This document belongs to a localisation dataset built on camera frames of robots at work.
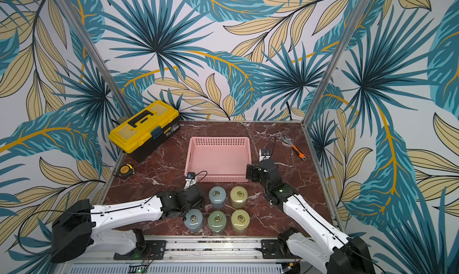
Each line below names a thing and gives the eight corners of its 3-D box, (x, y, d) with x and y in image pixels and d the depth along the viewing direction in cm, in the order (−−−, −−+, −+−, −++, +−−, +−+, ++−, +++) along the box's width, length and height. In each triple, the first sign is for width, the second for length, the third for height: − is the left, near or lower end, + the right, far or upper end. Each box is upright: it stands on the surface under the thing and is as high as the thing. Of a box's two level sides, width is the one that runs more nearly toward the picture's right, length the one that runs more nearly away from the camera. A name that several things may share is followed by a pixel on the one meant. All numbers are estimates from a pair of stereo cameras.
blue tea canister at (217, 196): (209, 208, 86) (208, 201, 79) (210, 193, 91) (209, 185, 83) (225, 208, 86) (225, 201, 79) (226, 193, 91) (226, 185, 84)
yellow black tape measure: (118, 177, 96) (114, 174, 93) (122, 167, 100) (119, 164, 97) (133, 177, 96) (130, 174, 93) (136, 167, 100) (134, 164, 97)
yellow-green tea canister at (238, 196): (230, 208, 87) (230, 201, 79) (230, 193, 91) (230, 185, 84) (246, 208, 87) (248, 201, 79) (245, 193, 91) (247, 185, 84)
